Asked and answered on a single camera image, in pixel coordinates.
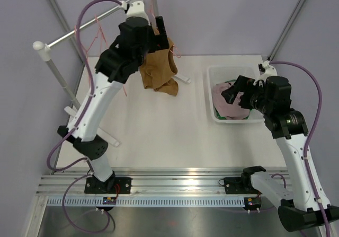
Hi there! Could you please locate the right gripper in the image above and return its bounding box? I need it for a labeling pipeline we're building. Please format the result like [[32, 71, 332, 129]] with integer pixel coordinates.
[[222, 75, 273, 115]]

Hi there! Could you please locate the mauve tank top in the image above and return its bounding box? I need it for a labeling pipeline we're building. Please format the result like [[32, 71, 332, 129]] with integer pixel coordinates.
[[212, 81, 252, 120]]

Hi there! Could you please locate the green tank top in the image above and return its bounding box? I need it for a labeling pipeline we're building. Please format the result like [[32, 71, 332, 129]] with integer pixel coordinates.
[[211, 80, 250, 120]]

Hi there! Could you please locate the pink hanger of mauve top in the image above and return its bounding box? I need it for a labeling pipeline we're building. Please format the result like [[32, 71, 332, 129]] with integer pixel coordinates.
[[87, 14, 128, 97]]

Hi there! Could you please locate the pink hanger of green top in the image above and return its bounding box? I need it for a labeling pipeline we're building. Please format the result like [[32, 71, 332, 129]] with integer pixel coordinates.
[[74, 26, 92, 60]]

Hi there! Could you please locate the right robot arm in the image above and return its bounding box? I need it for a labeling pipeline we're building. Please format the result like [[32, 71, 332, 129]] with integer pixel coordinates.
[[221, 76, 338, 234]]

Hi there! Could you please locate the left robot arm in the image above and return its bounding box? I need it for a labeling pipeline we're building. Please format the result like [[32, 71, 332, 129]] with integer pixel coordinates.
[[57, 16, 169, 194]]

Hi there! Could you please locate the pink hanger of brown top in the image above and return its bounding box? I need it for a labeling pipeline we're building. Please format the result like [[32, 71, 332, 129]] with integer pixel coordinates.
[[148, 8, 183, 58]]

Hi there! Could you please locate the brown tank top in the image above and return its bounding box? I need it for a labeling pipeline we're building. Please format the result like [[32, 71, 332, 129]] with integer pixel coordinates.
[[139, 37, 179, 96]]

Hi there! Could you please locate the white plastic basket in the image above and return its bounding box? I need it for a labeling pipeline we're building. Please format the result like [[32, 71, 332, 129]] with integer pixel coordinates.
[[207, 65, 264, 124]]

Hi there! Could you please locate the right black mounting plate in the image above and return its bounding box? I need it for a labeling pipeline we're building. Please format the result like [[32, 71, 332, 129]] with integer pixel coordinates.
[[218, 177, 260, 195]]

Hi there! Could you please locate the black mounting plate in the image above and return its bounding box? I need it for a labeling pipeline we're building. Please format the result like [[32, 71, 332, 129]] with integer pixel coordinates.
[[84, 177, 132, 195], [218, 177, 260, 195]]

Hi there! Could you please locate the clothes rack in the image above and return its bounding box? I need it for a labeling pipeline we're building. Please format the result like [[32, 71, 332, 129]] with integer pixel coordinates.
[[33, 0, 191, 147]]

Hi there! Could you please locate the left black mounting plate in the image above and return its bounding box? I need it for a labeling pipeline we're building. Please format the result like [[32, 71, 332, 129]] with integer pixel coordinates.
[[84, 177, 132, 195]]

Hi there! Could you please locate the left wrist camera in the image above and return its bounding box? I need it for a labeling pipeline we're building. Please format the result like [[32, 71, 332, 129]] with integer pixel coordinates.
[[119, 0, 149, 20]]

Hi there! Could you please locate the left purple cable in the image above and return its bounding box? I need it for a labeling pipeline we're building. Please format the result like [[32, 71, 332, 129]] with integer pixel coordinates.
[[46, 0, 122, 234]]

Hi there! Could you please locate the left frame post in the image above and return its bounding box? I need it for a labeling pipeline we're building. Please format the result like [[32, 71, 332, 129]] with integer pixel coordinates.
[[46, 0, 84, 64]]

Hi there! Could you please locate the frame post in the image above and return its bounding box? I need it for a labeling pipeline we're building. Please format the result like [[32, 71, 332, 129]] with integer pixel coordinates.
[[266, 0, 308, 60], [46, 0, 84, 64]]

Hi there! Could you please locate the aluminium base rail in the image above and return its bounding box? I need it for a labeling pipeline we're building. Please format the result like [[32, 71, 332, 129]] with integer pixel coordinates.
[[37, 167, 292, 195]]

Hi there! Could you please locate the right frame post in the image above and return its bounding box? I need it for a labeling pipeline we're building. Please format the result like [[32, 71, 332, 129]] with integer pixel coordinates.
[[266, 0, 308, 60]]

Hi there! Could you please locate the white slotted cable duct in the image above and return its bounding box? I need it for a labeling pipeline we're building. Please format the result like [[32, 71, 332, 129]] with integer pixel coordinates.
[[47, 196, 245, 207]]

